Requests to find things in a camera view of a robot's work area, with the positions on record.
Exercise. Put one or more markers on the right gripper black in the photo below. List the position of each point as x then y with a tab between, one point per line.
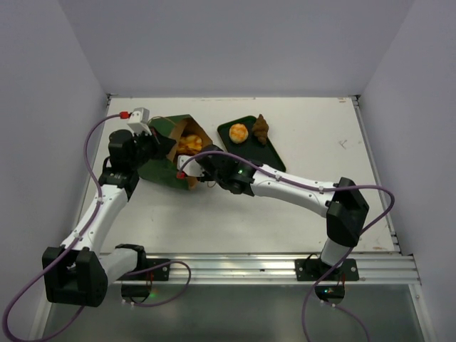
205	165

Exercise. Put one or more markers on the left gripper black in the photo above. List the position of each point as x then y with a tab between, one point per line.
162	146

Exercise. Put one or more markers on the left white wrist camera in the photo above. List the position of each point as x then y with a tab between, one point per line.
138	121

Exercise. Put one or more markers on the round yellow fake bun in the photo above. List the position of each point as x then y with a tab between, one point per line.
238	133

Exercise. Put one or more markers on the green brown paper bag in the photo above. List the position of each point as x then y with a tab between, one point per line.
164	171

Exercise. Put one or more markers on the brown fake croissant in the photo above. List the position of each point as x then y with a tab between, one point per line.
260	129

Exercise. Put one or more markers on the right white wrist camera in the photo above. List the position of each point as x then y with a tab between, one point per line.
187	166

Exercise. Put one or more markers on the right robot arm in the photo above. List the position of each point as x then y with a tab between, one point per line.
341	204

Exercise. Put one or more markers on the orange twisted fake bread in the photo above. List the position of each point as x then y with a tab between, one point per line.
189	145

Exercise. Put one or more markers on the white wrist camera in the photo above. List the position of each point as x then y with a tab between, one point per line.
138	121
187	166

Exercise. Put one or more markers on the dark green tray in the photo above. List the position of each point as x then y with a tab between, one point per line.
251	149

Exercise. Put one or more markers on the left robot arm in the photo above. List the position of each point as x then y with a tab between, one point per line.
75	273

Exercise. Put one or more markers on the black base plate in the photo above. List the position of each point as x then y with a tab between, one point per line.
312	269
159	273

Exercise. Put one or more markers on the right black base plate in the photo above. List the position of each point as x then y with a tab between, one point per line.
312	269

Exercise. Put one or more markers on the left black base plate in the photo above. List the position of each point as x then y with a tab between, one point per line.
159	273

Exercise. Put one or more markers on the aluminium rail frame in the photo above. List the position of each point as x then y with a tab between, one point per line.
231	268

